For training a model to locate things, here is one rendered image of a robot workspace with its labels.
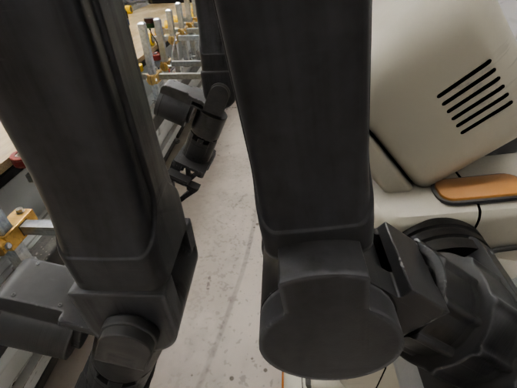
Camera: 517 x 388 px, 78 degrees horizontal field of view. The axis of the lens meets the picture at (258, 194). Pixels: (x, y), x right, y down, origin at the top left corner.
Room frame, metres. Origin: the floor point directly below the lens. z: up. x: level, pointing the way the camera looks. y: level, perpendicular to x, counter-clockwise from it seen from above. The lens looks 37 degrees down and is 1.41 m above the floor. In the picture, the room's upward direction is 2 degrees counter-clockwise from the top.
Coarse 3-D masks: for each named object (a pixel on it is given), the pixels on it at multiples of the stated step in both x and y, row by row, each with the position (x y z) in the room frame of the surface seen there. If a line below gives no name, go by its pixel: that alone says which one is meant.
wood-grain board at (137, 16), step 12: (132, 12) 4.04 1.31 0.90; (144, 12) 4.01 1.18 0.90; (156, 12) 3.98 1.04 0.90; (132, 24) 3.31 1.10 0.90; (132, 36) 2.75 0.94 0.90; (156, 48) 2.42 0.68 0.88; (0, 132) 1.09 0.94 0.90; (0, 144) 1.00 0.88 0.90; (12, 144) 1.00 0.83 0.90; (0, 156) 0.91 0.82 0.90; (0, 168) 0.86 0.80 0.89
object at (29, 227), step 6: (24, 222) 0.66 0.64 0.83; (30, 222) 0.66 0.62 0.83; (36, 222) 0.66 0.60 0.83; (42, 222) 0.66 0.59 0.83; (48, 222) 0.66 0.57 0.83; (24, 228) 0.64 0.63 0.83; (30, 228) 0.64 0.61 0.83; (36, 228) 0.64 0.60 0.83; (42, 228) 0.64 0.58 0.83; (48, 228) 0.64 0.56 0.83; (24, 234) 0.65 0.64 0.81; (30, 234) 0.64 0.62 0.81; (36, 234) 0.64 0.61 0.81; (42, 234) 0.64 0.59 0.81; (48, 234) 0.64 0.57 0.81; (54, 234) 0.64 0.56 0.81
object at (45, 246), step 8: (192, 56) 2.84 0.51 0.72; (184, 80) 2.32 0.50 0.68; (152, 104) 1.84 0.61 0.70; (152, 112) 1.72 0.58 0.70; (160, 120) 1.73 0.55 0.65; (40, 240) 0.73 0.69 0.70; (48, 240) 0.73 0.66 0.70; (32, 248) 0.70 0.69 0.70; (40, 248) 0.70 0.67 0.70; (48, 248) 0.69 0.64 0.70; (56, 248) 0.70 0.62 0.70; (40, 256) 0.66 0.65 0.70; (48, 256) 0.66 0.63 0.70; (56, 256) 0.68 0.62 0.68; (64, 264) 0.69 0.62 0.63; (0, 352) 0.41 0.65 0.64
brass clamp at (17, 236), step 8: (8, 216) 0.68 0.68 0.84; (16, 216) 0.68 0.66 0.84; (24, 216) 0.68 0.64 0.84; (32, 216) 0.70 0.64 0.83; (16, 224) 0.64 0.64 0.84; (8, 232) 0.61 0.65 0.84; (16, 232) 0.63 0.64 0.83; (0, 240) 0.59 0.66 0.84; (8, 240) 0.60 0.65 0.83; (16, 240) 0.62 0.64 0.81; (0, 248) 0.58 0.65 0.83; (8, 248) 0.58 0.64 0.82
